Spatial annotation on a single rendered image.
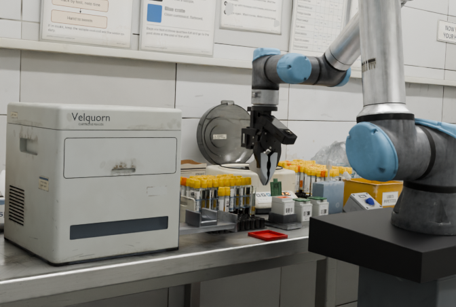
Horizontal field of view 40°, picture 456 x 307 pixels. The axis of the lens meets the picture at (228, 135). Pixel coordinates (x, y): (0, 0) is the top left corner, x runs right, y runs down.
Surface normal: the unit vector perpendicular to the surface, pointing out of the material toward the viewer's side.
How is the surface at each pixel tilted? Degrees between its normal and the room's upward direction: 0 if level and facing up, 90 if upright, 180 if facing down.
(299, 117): 91
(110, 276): 90
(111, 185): 90
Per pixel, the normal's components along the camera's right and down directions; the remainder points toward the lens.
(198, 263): 0.62, 0.07
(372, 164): -0.86, 0.10
